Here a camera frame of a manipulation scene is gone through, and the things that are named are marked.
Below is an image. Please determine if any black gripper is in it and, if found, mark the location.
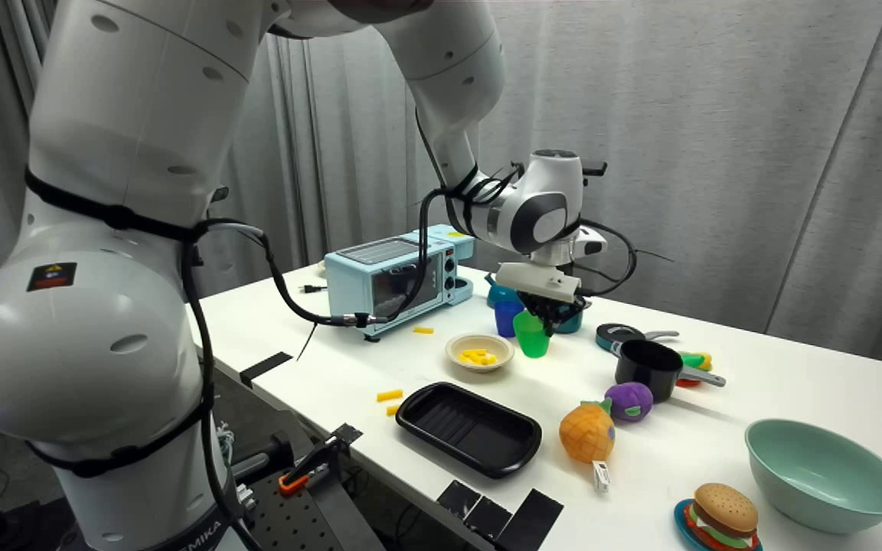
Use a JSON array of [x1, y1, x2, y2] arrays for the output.
[[514, 287, 590, 332]]

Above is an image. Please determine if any light green plastic cup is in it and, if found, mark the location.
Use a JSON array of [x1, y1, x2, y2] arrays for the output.
[[512, 307, 554, 362]]

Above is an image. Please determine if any blue plastic cup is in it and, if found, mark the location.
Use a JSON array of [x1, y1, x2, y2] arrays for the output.
[[492, 304, 523, 340]]

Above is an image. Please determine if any white plate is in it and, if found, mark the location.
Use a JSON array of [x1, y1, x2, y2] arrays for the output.
[[443, 329, 518, 376]]

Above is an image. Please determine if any small blue plate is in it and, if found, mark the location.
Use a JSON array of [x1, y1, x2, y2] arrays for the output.
[[671, 495, 767, 551]]

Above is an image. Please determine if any grey perforated mounting plate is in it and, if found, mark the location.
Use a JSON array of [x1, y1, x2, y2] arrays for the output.
[[240, 476, 388, 551]]

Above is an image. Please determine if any teal toy pot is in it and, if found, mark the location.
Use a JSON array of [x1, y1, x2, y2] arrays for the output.
[[550, 304, 587, 340]]

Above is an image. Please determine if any small black frying pan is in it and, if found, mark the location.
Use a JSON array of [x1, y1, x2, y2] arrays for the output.
[[596, 318, 686, 359]]

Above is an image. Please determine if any purple plush eggplant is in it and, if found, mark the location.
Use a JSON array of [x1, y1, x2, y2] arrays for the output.
[[583, 380, 658, 426]]

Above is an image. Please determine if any orange plush fruit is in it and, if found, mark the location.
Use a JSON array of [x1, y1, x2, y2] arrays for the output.
[[559, 398, 620, 495]]

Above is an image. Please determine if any black rectangular tray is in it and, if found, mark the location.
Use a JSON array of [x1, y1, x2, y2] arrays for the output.
[[393, 380, 546, 479]]

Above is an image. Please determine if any green yellow toy vegetable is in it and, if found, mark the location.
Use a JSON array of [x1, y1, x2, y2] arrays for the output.
[[676, 348, 716, 376]]

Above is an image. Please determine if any light blue toaster oven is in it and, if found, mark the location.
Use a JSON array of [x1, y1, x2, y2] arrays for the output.
[[323, 219, 479, 342]]

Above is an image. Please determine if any black tape patch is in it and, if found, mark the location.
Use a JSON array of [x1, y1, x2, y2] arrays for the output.
[[464, 495, 514, 541], [498, 485, 566, 551], [436, 476, 485, 518], [240, 348, 299, 387]]

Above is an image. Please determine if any toy burger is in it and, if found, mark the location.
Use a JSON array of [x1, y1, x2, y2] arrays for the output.
[[683, 479, 763, 551]]

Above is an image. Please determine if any grey curtain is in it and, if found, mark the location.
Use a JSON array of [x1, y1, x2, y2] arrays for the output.
[[0, 0, 882, 374]]

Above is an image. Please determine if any teal bowl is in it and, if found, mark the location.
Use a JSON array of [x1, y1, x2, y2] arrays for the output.
[[744, 416, 882, 539]]

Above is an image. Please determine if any teal cup with grey handle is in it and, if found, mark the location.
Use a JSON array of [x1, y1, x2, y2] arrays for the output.
[[487, 281, 528, 311]]

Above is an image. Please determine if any black saucepan grey handle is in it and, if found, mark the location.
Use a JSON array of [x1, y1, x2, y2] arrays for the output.
[[613, 335, 728, 404]]

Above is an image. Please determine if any orange handled black clamp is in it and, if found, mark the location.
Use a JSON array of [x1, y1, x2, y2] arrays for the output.
[[274, 420, 365, 501]]

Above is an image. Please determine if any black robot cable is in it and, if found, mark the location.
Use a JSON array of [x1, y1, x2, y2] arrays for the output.
[[174, 162, 642, 551]]

